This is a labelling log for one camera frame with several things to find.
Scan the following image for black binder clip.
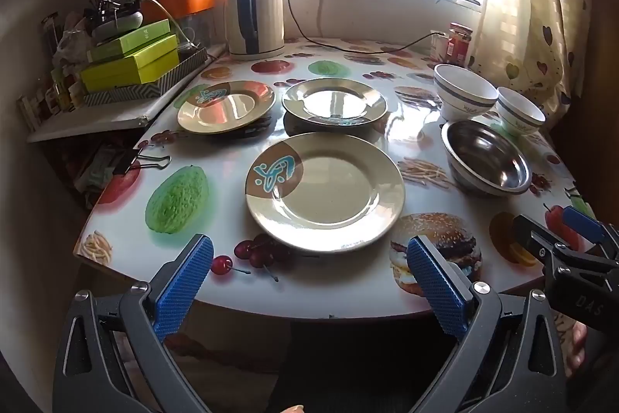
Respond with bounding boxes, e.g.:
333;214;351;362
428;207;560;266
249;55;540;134
112;150;171;175

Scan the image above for heart pattern curtain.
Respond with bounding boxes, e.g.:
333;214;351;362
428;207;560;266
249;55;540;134
468;0;592;127

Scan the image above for small white bowl blue stripe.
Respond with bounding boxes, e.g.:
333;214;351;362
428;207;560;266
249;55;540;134
496;87;545;136

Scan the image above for beige plate brown patch front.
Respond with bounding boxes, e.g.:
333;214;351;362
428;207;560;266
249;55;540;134
245;132;405;254

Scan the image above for large white bowl blue stripe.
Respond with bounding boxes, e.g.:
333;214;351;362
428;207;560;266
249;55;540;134
433;64;498;122

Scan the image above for upper green box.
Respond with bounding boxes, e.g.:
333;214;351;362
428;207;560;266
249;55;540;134
87;20;171;64

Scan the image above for cream electric kettle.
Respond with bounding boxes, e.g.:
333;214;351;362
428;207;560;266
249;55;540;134
224;0;284;61

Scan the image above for black power cable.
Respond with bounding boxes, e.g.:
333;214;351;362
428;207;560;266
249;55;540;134
277;0;449;55

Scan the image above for red label glass jar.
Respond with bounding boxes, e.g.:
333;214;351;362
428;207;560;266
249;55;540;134
446;22;473;67

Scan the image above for grey oval device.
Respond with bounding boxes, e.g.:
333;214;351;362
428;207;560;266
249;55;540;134
92;10;144;44

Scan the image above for person's right hand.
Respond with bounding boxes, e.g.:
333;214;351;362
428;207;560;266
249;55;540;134
564;322;588;377

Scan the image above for striped tray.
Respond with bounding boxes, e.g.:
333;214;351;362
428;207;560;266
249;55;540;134
85;48;209;107

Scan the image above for fruit print tablecloth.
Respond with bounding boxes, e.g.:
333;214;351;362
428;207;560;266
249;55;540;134
75;42;588;319

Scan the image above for beige plate brown patch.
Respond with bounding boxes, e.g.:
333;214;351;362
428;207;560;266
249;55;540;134
176;81;276;135
245;132;405;254

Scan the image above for orange box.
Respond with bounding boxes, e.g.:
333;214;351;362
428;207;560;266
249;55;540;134
140;0;215;23

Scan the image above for stainless steel bowl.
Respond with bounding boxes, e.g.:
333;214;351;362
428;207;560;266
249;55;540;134
441;120;532;197

